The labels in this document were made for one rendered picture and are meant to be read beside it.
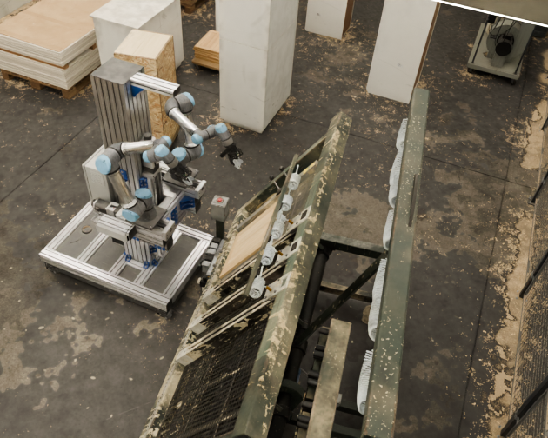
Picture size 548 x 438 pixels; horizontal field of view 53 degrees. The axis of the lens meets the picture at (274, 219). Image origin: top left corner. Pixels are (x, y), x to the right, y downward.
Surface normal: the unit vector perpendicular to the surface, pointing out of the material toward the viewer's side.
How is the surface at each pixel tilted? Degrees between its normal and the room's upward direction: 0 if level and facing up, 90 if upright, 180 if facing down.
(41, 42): 1
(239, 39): 90
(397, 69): 90
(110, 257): 0
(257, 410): 33
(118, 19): 0
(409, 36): 90
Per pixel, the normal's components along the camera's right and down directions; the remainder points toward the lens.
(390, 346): 0.06, -0.69
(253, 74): -0.39, 0.65
